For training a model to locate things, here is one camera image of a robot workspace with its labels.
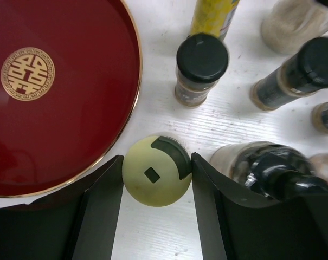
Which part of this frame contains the yellow label bottle left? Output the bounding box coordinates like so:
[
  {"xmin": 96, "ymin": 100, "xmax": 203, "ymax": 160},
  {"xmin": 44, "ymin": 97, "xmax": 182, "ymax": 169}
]
[{"xmin": 189, "ymin": 0, "xmax": 239, "ymax": 41}]

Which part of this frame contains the rear black knob jar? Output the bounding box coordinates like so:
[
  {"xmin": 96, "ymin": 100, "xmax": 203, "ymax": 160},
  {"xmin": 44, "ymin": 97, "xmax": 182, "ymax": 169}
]
[{"xmin": 261, "ymin": 0, "xmax": 328, "ymax": 54}]

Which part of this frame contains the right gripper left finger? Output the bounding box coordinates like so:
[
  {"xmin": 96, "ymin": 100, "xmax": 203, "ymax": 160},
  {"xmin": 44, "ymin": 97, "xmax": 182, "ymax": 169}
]
[{"xmin": 0, "ymin": 155, "xmax": 124, "ymax": 259}]

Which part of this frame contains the black cap spice right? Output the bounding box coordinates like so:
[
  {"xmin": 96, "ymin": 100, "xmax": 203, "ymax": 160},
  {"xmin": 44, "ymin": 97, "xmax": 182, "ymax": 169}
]
[{"xmin": 311, "ymin": 102, "xmax": 328, "ymax": 134}]

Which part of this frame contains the black cap spice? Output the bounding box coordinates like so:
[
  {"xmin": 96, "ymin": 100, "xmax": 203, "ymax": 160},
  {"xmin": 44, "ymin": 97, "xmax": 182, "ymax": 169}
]
[
  {"xmin": 175, "ymin": 33, "xmax": 229, "ymax": 107},
  {"xmin": 311, "ymin": 102, "xmax": 328, "ymax": 134},
  {"xmin": 250, "ymin": 37, "xmax": 328, "ymax": 111}
]

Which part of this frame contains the black knob glass jar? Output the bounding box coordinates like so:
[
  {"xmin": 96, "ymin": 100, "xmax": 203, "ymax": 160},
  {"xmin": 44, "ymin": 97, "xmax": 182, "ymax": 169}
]
[{"xmin": 210, "ymin": 141, "xmax": 328, "ymax": 201}]

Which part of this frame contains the black cap spice middle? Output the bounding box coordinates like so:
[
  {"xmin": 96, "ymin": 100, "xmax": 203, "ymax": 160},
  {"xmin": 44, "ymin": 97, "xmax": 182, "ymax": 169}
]
[{"xmin": 250, "ymin": 37, "xmax": 328, "ymax": 111}]

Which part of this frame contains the black cap spice left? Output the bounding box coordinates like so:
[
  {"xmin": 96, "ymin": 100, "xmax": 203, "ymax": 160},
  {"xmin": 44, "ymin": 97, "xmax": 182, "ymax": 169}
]
[{"xmin": 175, "ymin": 33, "xmax": 229, "ymax": 107}]

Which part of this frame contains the red round tray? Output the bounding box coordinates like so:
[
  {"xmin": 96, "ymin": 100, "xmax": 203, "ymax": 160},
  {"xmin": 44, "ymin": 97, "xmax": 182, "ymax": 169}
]
[{"xmin": 0, "ymin": 1, "xmax": 142, "ymax": 198}]

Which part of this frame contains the yellow cap spice jar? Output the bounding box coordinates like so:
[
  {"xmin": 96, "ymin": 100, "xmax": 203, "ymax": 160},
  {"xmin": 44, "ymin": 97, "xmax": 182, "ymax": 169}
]
[{"xmin": 122, "ymin": 134, "xmax": 192, "ymax": 207}]

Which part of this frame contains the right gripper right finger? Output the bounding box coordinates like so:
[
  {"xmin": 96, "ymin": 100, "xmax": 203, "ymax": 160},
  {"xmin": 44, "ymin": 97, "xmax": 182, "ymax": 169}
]
[{"xmin": 191, "ymin": 153, "xmax": 328, "ymax": 259}]

